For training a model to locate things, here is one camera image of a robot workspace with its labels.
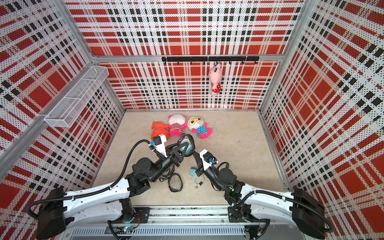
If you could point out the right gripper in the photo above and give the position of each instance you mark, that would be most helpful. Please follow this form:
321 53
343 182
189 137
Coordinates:
199 161

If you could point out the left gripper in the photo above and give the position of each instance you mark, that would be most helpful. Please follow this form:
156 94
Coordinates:
172 154

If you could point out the teal charger top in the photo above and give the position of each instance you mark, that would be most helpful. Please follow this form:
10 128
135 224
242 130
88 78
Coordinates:
187 148

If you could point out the teal charger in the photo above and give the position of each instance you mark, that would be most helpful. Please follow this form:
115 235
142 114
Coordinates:
187 148
193 171

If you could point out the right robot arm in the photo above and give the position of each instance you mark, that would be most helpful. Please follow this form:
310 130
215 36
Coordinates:
298 207

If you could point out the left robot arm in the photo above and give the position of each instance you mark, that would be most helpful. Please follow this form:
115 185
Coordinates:
61 210

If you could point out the teal charger bottom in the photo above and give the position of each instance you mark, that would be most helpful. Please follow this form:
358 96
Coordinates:
193 171

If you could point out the pink striped plush doll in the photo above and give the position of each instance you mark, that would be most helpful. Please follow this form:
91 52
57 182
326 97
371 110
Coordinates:
176 125

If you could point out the orange plush toy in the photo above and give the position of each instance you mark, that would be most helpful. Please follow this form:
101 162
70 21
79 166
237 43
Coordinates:
159 129

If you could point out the pink hanging plush toy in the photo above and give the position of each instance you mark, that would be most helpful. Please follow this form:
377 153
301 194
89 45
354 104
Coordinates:
215 77

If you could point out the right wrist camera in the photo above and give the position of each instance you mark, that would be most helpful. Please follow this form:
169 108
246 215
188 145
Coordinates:
209 158

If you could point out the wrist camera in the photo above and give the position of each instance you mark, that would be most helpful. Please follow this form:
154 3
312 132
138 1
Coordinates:
209 158
159 141

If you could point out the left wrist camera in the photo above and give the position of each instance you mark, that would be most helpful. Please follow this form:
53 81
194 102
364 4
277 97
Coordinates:
159 141

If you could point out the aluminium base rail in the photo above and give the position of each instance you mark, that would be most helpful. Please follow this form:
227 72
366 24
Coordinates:
187 223

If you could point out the black hook rail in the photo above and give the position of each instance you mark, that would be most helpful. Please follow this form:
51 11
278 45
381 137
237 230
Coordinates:
214 59

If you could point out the white wire mesh basket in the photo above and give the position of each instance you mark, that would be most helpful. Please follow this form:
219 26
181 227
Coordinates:
68 109

